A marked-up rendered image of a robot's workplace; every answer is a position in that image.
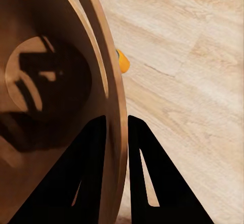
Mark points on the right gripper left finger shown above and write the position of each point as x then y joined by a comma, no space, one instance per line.
71,191

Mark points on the trash can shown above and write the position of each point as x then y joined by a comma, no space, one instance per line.
54,79

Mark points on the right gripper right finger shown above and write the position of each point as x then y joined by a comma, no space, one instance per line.
178,203

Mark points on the can of soda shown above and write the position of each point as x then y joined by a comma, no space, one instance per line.
123,61

